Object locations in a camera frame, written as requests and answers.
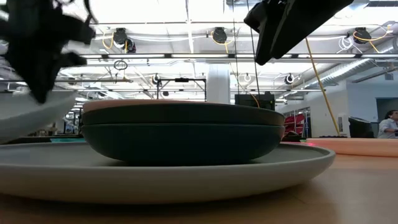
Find black metal frame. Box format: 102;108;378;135
156;77;208;102

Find black table edge rail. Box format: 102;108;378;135
7;136;52;145

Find black rounded small object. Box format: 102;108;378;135
281;131;302;143

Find black ceiling cord reel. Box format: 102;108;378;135
112;27;137;54
353;27;371;45
211;27;228;45

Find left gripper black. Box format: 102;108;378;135
0;0;96;105

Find dark teal plastic plate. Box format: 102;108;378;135
81;123;285;166

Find person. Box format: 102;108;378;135
377;109;398;139

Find large grey plastic plate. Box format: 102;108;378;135
0;141;336;205

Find white round pillar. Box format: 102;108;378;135
206;63;231;105

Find black hanging cable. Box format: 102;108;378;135
250;27;261;96
231;0;240;95

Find black round air purifier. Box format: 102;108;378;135
348;116;375;139

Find white plastic plate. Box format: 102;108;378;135
0;90;78;144

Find red rack items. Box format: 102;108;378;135
283;113;307;135

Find black monitor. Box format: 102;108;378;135
234;93;276;111

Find large pink plastic plate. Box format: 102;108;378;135
306;138;398;157

